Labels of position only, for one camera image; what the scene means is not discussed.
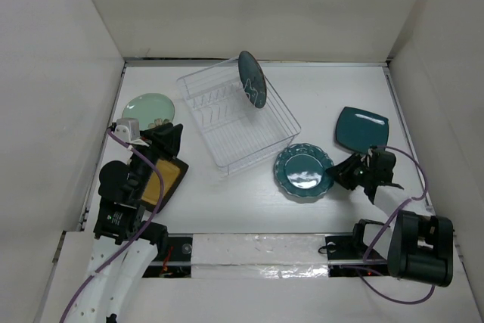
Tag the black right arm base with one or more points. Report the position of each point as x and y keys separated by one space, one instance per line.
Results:
x=344 y=252

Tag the teal square plate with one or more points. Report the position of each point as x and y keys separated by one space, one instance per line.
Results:
x=357 y=130

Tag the light green glass plate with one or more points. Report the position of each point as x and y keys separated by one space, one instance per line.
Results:
x=150 y=109

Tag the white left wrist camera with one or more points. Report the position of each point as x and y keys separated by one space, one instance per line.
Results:
x=127 y=129

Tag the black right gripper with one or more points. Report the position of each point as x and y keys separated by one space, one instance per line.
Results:
x=340 y=172

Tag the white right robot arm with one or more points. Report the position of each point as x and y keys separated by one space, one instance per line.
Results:
x=413 y=243

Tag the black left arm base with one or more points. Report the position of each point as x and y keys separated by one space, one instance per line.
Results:
x=175 y=262

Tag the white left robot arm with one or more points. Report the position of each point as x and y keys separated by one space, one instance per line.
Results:
x=126 y=238

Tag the blue round floral plate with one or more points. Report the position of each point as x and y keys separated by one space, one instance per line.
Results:
x=252 y=79

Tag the teal scalloped round plate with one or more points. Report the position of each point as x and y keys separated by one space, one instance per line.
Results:
x=301 y=171

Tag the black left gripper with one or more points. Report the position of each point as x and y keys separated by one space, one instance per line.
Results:
x=163 y=139

